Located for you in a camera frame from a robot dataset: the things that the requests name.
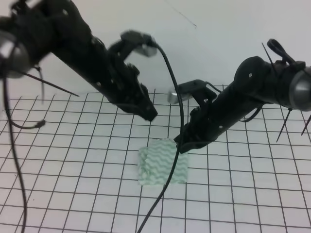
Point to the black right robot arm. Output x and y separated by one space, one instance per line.
285 82

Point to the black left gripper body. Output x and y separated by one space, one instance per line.
111 75

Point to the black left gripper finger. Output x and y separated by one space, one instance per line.
140 105

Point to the green wavy striped towel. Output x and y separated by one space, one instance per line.
156 160

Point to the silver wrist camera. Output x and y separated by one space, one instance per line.
139 42
198 90

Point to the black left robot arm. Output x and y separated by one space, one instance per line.
55 26

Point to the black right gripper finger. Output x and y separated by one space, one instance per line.
185 143

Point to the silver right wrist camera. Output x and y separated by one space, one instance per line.
198 90

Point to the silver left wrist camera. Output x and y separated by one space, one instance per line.
139 42

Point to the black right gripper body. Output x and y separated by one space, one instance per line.
213 119

